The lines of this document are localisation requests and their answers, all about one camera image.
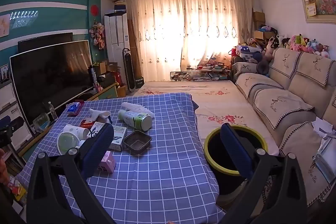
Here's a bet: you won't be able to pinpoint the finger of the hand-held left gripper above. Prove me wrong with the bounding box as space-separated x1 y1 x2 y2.
0 116 19 133
0 133 13 147

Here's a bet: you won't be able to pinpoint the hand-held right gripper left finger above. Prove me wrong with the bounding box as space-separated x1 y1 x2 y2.
26 123 116 224

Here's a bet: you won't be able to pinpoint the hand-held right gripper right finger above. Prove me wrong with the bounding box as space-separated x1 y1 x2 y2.
220 123 307 224

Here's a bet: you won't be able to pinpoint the small pink box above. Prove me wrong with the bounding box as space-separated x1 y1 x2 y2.
97 151 116 172

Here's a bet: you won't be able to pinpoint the white box with blue flowers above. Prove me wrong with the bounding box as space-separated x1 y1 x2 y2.
87 122 107 139

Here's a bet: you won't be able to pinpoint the black yellow-rimmed trash bin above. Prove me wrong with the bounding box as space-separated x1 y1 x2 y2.
203 126 269 195

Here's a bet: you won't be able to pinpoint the white box with green plants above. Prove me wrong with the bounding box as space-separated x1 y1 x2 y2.
109 126 128 151

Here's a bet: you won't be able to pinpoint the white tissue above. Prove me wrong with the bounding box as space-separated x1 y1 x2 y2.
89 109 113 125

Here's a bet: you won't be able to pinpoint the black plastic food tray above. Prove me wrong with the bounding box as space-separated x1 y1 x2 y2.
122 130 153 155

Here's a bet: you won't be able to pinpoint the green white cylindrical can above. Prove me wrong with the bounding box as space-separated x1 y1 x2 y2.
117 109 153 131

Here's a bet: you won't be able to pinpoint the white drawer unit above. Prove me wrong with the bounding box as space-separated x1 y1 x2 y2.
0 80 33 151

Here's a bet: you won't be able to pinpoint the clear glass container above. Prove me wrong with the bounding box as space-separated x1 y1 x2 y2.
33 112 51 132

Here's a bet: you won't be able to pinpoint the clear water bottle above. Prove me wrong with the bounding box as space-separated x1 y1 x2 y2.
48 101 58 121

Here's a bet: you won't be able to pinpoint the blue tissue pack on red box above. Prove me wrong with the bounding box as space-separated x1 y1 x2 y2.
67 100 85 117

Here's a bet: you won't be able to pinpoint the blue tissue packet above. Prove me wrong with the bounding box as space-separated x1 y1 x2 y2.
66 103 82 114

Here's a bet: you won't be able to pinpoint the floral bed sheet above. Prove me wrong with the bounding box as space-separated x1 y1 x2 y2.
134 80 280 156

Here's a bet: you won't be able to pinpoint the pile of colourful books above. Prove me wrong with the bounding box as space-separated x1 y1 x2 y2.
8 174 27 203

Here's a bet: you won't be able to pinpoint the green yellow television cabinet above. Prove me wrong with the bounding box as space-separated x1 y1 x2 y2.
18 82 117 161

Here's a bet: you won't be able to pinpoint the large black television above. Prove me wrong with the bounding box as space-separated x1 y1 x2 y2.
10 40 93 126

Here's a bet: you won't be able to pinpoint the blue checked tablecloth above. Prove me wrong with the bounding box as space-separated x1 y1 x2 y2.
17 93 226 224

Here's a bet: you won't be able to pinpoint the black white tall box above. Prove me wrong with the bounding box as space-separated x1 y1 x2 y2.
89 65 98 88

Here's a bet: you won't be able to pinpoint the beige sofa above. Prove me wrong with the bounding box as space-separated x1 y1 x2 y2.
231 47 336 214

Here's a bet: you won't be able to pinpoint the red fire extinguisher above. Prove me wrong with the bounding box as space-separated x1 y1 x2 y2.
115 68 124 86

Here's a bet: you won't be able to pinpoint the cluttered glass coffee table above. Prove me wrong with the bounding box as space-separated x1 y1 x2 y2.
170 61 231 82

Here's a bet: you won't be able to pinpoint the smaller black television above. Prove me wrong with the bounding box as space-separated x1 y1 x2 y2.
18 32 74 54

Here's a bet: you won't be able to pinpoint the black tower fan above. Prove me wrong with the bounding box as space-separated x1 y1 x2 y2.
122 48 135 93

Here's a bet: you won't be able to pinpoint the white loose papers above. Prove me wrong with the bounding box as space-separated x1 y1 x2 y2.
311 119 336 140

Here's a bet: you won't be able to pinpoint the clear plastic folder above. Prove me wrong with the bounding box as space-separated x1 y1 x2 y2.
312 136 336 184

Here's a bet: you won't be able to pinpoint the blue star-print bag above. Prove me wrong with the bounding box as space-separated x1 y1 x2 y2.
235 44 263 60

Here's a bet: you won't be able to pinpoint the hanging flower decoration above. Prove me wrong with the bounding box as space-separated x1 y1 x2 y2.
89 20 106 50

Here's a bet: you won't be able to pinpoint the white standing air conditioner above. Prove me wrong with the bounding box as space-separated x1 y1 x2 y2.
104 12 130 88

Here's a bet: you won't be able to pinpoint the row of plush toys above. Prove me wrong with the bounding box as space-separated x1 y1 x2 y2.
262 34 331 59

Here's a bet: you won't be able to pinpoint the cream embroidered curtains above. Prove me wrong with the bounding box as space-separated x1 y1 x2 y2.
125 0 254 83

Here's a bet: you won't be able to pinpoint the stack of cardboard boxes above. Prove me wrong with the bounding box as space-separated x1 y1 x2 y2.
252 11 275 41

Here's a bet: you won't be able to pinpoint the pink wall poster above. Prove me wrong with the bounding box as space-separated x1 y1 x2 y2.
0 14 11 37

